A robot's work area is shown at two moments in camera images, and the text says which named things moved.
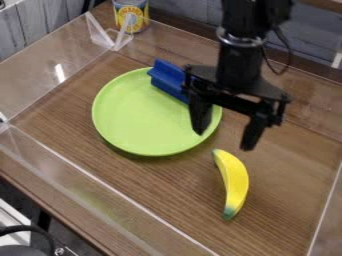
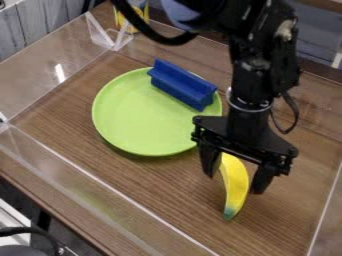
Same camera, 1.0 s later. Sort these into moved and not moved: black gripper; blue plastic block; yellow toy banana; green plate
Moved: black gripper
Not moved: green plate; blue plastic block; yellow toy banana
